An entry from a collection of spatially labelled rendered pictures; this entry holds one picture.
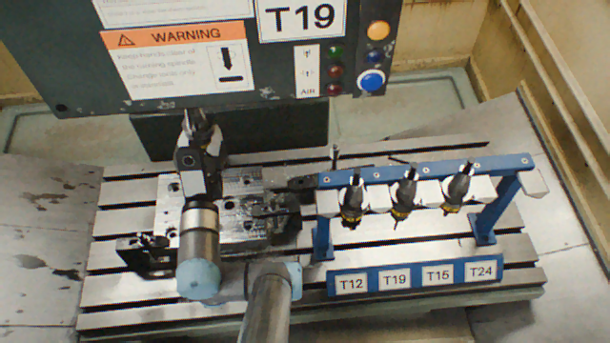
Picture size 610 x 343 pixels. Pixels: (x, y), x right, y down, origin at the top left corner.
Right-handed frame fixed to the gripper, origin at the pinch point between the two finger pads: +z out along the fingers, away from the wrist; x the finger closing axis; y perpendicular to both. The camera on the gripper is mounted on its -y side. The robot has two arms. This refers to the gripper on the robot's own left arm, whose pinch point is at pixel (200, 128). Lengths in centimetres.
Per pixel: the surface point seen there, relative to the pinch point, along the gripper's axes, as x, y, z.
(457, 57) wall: 95, 64, 81
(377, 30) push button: 29, -40, -22
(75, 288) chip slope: -53, 66, -6
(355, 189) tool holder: 30.4, 2.0, -17.4
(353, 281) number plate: 31, 36, -24
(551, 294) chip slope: 87, 51, -28
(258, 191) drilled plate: 9.2, 31.5, 2.2
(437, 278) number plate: 53, 37, -25
